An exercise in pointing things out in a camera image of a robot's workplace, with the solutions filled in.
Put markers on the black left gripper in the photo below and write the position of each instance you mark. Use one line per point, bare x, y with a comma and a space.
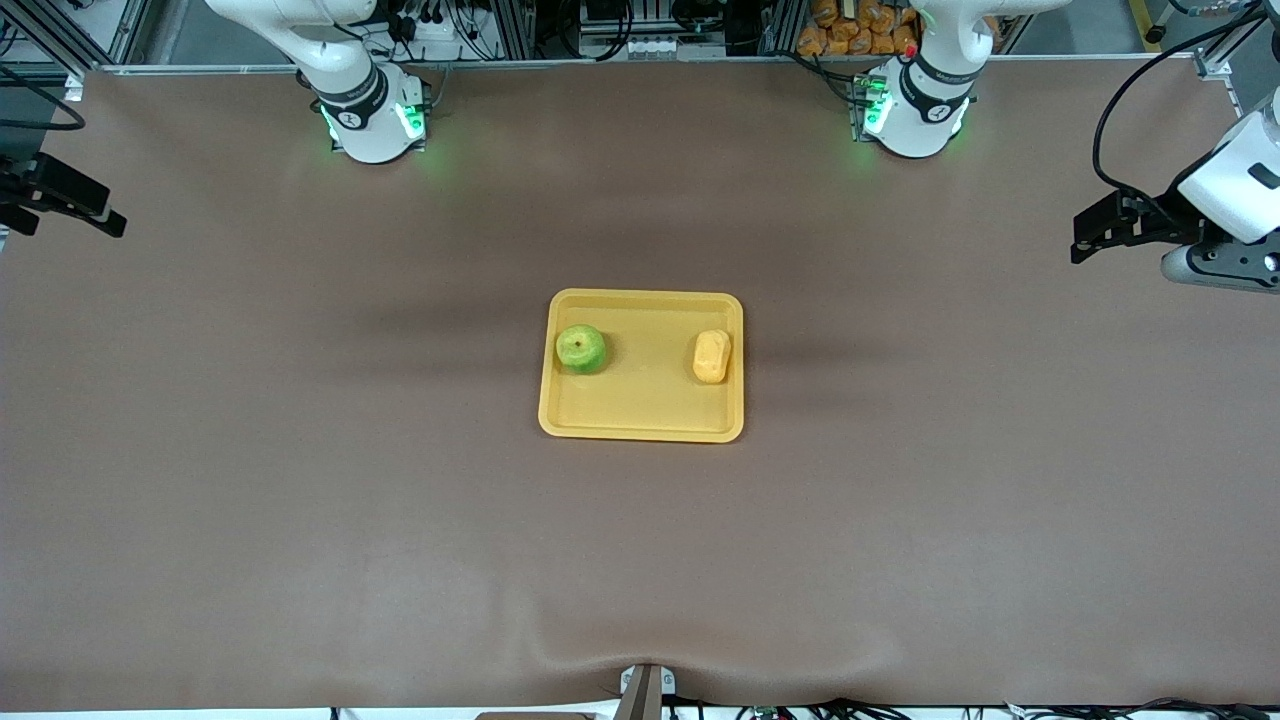
1163, 222

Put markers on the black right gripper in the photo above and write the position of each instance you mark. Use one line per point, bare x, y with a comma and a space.
22, 187

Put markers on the yellow potato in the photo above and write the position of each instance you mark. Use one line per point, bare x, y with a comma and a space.
712, 358

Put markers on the green apple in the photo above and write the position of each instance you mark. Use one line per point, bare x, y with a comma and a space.
582, 350

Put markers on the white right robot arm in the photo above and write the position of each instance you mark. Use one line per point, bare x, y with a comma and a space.
365, 120

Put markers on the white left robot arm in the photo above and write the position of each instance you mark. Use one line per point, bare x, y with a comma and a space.
915, 110

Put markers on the yellow plastic tray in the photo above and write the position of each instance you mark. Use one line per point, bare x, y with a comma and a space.
650, 400

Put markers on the orange mesh bag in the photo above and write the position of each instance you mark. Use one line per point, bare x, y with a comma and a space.
860, 28

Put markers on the brown table mat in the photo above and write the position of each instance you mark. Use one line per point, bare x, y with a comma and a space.
400, 550

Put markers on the white power strip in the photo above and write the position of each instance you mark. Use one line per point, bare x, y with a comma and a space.
660, 47

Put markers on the aluminium frame profile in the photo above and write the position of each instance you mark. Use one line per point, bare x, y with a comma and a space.
60, 35
1225, 45

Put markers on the metal clamp bracket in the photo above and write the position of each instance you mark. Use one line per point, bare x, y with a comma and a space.
645, 690

